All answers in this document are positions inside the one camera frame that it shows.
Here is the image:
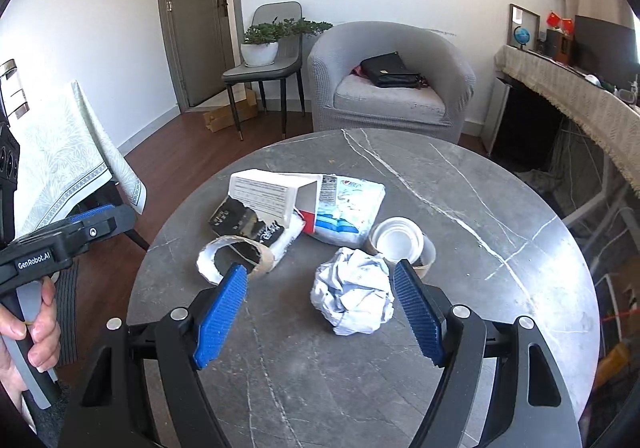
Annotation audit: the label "cardboard box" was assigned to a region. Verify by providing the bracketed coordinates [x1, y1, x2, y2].
[202, 87, 259, 133]

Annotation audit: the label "black monitor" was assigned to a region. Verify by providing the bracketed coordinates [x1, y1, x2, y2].
[571, 15, 640, 88]

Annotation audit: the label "potted green plant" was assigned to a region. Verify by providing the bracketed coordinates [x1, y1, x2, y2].
[241, 17, 334, 68]

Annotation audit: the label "grey armchair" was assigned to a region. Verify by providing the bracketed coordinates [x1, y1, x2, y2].
[306, 21, 477, 145]

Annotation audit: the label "grey door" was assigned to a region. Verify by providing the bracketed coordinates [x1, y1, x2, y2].
[155, 0, 246, 113]

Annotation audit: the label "torn white paper ring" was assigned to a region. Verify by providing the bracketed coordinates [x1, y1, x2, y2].
[197, 235, 277, 286]

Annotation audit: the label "black torn carton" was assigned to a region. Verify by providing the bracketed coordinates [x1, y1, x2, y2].
[207, 195, 307, 259]

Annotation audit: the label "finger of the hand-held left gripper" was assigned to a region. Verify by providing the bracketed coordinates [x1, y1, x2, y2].
[70, 205, 117, 224]
[60, 205, 137, 257]

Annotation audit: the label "white paper ball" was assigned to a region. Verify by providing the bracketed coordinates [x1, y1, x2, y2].
[310, 247, 396, 336]

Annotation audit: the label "white carton box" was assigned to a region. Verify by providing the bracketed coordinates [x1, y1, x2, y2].
[228, 169, 321, 234]

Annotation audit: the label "picture frame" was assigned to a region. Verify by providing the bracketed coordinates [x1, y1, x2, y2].
[508, 3, 541, 49]

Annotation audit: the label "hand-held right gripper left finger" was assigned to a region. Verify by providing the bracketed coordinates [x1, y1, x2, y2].
[59, 264, 249, 448]

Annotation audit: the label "grey dining chair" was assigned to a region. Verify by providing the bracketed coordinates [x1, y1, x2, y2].
[221, 1, 307, 141]

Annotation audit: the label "beige lace table runner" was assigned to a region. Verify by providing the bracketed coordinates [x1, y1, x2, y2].
[495, 44, 640, 201]

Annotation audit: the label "brown wooden box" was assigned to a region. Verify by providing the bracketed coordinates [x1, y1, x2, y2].
[545, 27, 573, 63]

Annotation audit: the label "white black slatted frame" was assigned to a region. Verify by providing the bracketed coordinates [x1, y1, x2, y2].
[0, 59, 28, 121]

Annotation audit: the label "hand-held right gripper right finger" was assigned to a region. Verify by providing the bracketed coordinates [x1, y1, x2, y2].
[392, 259, 586, 448]

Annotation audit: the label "white desk frame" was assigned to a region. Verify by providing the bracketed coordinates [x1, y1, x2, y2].
[560, 161, 640, 231]

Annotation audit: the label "person's left hand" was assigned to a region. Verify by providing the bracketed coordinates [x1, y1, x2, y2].
[0, 277, 62, 409]

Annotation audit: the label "black white cabinet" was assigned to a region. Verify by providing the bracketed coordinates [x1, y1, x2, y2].
[482, 75, 566, 171]

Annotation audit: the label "small red flags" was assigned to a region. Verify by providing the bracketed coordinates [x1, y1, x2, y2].
[546, 11, 575, 35]

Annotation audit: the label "white blue tissue packet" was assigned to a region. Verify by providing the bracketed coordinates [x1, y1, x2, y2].
[299, 174, 387, 247]

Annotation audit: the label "black handbag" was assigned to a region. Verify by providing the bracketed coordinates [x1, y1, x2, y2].
[359, 51, 423, 89]

